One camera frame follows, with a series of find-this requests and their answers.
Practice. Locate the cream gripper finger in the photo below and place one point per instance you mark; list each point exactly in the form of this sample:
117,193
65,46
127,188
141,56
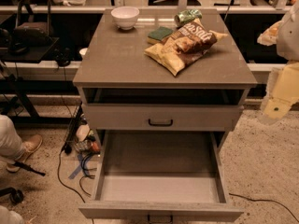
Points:
270,36
282,92

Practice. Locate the brown chip bag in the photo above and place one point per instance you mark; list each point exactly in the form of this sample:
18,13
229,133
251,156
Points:
184,47

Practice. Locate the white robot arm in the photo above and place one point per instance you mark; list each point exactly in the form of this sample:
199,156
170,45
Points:
288,35

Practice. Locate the grey drawer cabinet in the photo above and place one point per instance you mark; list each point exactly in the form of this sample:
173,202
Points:
115,71

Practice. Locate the open grey middle drawer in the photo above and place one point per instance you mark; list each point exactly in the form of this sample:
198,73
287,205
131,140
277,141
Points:
160,176

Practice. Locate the dark bag on shelf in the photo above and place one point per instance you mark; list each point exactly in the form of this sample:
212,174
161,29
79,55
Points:
28,32

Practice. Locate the green soda can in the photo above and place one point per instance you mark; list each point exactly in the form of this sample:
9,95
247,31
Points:
186,16

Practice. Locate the green yellow sponge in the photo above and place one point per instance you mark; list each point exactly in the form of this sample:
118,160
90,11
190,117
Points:
159,35

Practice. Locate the white bowl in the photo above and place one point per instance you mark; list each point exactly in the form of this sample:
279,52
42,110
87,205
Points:
125,17

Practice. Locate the white cup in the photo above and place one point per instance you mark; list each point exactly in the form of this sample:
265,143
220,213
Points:
82,52

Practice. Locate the black side table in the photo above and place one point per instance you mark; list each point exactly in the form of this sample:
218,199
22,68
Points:
31,55

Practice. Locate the tan shoe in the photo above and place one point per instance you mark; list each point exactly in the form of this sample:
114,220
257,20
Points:
30,146

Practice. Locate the person leg in light trousers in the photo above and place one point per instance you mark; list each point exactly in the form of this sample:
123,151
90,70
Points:
11,146

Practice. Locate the black chair base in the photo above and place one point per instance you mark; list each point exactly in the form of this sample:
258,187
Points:
15,195

